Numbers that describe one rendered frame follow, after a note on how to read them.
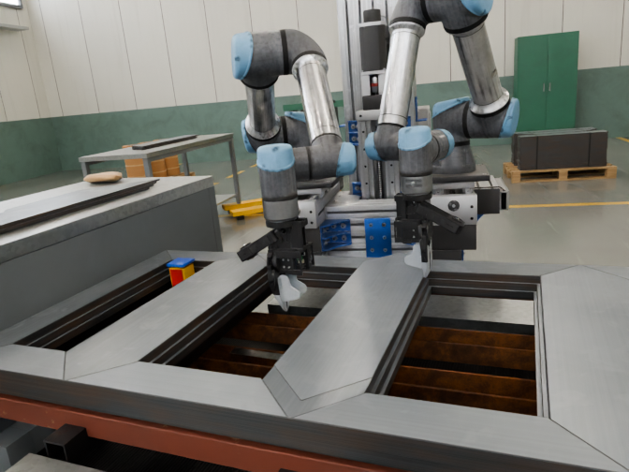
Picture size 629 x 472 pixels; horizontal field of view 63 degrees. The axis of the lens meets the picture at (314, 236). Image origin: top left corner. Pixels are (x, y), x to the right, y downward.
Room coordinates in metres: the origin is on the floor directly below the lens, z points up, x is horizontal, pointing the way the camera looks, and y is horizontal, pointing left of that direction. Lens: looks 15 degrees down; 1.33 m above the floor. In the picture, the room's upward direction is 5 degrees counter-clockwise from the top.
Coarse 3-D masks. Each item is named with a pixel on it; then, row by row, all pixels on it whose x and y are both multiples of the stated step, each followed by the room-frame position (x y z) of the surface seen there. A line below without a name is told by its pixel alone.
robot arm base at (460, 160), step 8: (456, 144) 1.64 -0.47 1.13; (464, 144) 1.65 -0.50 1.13; (456, 152) 1.64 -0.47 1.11; (464, 152) 1.65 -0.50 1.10; (440, 160) 1.65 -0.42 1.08; (448, 160) 1.64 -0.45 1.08; (456, 160) 1.63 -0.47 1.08; (464, 160) 1.64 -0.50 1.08; (472, 160) 1.65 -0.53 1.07; (432, 168) 1.67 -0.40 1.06; (440, 168) 1.64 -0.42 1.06; (448, 168) 1.63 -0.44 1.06; (456, 168) 1.62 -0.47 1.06; (464, 168) 1.63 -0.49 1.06; (472, 168) 1.64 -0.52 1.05
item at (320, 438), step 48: (144, 288) 1.39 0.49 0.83; (240, 288) 1.25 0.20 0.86; (432, 288) 1.21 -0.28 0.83; (480, 288) 1.17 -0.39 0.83; (528, 288) 1.13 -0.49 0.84; (48, 336) 1.09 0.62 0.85; (192, 336) 1.03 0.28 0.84; (0, 384) 0.91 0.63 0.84; (48, 384) 0.86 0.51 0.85; (384, 384) 0.79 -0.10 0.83; (240, 432) 0.70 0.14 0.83; (288, 432) 0.67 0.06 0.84; (336, 432) 0.64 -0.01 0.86
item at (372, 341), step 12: (300, 336) 0.93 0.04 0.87; (312, 336) 0.92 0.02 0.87; (324, 336) 0.92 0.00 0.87; (336, 336) 0.91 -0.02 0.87; (348, 336) 0.91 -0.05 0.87; (360, 336) 0.90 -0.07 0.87; (372, 336) 0.90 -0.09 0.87; (384, 336) 0.90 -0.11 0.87; (348, 348) 0.86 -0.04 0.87; (360, 348) 0.86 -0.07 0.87; (372, 348) 0.85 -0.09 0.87; (384, 348) 0.85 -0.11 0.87
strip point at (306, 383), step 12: (288, 372) 0.80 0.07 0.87; (300, 372) 0.79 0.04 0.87; (312, 372) 0.79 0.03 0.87; (324, 372) 0.79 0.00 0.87; (336, 372) 0.78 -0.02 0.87; (288, 384) 0.76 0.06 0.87; (300, 384) 0.75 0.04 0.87; (312, 384) 0.75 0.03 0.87; (324, 384) 0.75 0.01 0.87; (336, 384) 0.74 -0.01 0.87; (348, 384) 0.74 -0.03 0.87; (300, 396) 0.72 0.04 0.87; (312, 396) 0.72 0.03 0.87
